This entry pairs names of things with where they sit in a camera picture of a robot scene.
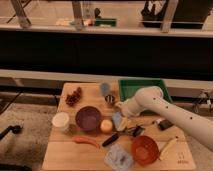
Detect black handled knife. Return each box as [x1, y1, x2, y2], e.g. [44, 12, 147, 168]
[102, 133, 119, 147]

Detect wooden cutting board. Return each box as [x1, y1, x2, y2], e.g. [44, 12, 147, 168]
[42, 83, 196, 171]

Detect bunch of dark grapes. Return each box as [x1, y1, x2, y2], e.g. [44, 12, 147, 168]
[65, 87, 82, 107]

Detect red bowl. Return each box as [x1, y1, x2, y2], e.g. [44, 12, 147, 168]
[131, 135, 159, 166]

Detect clear plastic bag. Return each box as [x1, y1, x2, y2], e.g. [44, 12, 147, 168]
[104, 144, 134, 171]

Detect small black box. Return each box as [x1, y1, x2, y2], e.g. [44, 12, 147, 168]
[158, 120, 173, 131]

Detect purple bowl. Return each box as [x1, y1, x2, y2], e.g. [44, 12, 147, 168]
[75, 106, 102, 131]

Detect blue grey cup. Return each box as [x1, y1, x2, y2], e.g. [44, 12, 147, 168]
[100, 83, 110, 97]

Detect yellow round fruit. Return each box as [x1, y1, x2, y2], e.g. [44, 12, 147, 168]
[100, 119, 113, 133]

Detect black handle tool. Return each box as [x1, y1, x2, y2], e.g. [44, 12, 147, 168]
[0, 125, 22, 141]

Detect green plastic tray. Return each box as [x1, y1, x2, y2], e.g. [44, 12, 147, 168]
[117, 78, 174, 114]

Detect red chili pepper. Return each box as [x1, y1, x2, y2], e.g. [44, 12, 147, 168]
[72, 136, 100, 148]

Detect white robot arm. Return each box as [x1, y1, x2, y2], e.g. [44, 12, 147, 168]
[116, 86, 213, 151]

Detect blue yellow sponge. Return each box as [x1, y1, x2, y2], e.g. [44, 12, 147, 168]
[112, 112, 127, 131]

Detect white cup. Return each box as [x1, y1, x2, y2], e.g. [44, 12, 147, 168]
[52, 112, 70, 132]

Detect yellow banana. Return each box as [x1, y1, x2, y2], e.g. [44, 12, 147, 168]
[159, 137, 178, 160]

